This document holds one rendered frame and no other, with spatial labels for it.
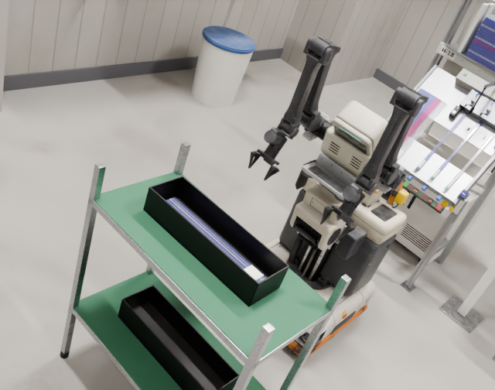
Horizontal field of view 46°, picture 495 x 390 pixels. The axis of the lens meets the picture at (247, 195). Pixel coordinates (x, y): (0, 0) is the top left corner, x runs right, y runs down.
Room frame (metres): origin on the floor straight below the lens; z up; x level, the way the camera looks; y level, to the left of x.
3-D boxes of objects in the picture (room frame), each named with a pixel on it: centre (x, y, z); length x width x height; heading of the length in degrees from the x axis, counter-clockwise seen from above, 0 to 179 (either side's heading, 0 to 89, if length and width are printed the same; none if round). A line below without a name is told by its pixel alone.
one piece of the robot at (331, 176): (2.34, -0.33, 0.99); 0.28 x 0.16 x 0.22; 59
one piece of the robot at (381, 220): (2.67, -0.53, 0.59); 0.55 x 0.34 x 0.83; 59
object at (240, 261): (1.67, 0.06, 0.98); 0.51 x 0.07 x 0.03; 59
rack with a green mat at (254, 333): (1.65, 0.06, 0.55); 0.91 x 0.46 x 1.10; 58
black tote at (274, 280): (1.67, 0.06, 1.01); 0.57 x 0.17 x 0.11; 59
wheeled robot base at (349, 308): (2.59, -0.48, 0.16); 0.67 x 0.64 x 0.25; 149
